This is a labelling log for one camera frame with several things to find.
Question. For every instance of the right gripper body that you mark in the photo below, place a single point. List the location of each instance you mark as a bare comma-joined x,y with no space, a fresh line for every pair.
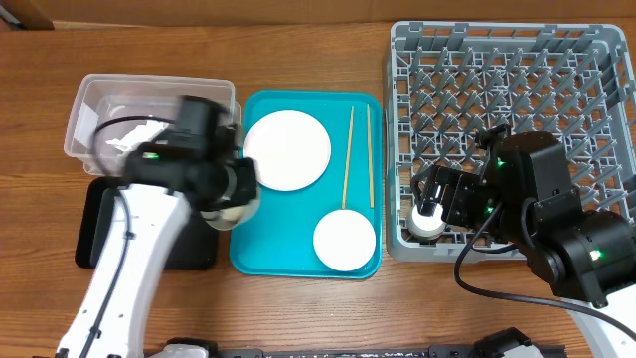
467,200

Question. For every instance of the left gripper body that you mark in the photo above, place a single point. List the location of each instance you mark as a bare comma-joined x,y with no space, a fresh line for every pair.
235,183

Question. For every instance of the grey bowl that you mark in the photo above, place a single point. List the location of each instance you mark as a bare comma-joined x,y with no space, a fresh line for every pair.
226,219

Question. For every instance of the small grey cup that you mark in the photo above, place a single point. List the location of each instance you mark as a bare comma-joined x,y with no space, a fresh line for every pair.
426,228

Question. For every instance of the large white round plate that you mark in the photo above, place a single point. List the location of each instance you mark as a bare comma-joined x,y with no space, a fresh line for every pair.
291,150

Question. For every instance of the white tissue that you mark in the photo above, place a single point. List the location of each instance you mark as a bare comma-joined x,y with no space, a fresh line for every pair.
141,133

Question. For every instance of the pink white bowl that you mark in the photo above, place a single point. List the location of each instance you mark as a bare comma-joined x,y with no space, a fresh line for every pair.
344,240

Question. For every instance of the wooden chopstick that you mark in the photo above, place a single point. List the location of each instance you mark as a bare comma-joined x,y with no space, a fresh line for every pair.
348,159
370,157

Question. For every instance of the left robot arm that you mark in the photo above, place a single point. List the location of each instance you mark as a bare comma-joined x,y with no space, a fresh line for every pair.
190,169

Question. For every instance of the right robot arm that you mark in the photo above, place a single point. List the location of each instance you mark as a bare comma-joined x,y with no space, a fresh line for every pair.
524,197

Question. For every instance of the clear plastic waste bin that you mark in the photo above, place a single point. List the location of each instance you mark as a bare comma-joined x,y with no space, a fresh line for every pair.
104,97

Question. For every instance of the black plastic tray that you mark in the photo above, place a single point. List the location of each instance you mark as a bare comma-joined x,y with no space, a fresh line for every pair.
195,249

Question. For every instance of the teal plastic serving tray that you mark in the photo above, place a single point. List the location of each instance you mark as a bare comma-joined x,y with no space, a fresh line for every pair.
278,239

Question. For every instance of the grey plastic dish rack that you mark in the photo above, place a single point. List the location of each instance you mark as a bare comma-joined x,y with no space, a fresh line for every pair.
447,80

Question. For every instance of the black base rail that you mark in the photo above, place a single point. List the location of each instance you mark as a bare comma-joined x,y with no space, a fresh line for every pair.
434,351

